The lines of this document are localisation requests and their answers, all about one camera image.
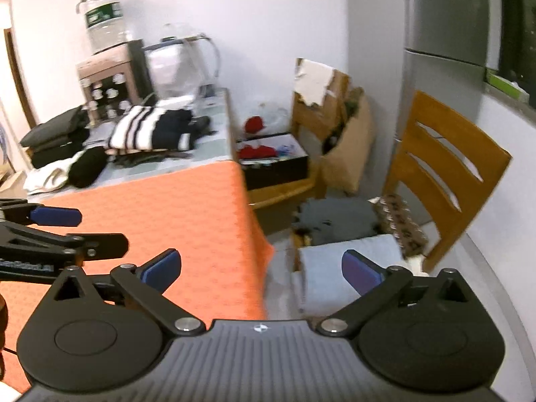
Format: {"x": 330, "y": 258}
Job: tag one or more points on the white folded garment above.
{"x": 51, "y": 177}

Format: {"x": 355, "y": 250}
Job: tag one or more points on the wooden chair with paper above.
{"x": 317, "y": 111}

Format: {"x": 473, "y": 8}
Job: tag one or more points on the orange patterned table mat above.
{"x": 204, "y": 214}

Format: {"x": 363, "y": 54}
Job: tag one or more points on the olive brown garment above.
{"x": 171, "y": 139}

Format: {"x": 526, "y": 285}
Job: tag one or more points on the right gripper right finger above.
{"x": 377, "y": 288}

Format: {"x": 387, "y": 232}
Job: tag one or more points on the grey folded garment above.
{"x": 100, "y": 135}

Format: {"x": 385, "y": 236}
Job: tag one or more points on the dark grey cloth pile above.
{"x": 332, "y": 220}

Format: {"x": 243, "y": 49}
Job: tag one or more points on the striped navy white sweater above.
{"x": 150, "y": 128}

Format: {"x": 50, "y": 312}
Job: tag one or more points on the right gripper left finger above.
{"x": 143, "y": 287}

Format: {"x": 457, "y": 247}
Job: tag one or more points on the plastic covered fan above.
{"x": 184, "y": 65}

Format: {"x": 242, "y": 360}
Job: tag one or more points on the black storage box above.
{"x": 272, "y": 160}

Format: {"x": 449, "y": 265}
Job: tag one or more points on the clear water bottle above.
{"x": 104, "y": 23}

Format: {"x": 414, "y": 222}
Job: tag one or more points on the brown paper bag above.
{"x": 347, "y": 149}

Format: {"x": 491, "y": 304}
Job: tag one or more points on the grey refrigerator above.
{"x": 444, "y": 55}

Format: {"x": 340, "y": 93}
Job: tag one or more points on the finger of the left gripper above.
{"x": 55, "y": 216}
{"x": 104, "y": 246}

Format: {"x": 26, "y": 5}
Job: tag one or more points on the near wooden chair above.
{"x": 450, "y": 165}

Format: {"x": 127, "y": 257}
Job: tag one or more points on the black rolled garment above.
{"x": 88, "y": 167}

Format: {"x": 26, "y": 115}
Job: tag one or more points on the dark grey folded clothes stack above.
{"x": 57, "y": 139}

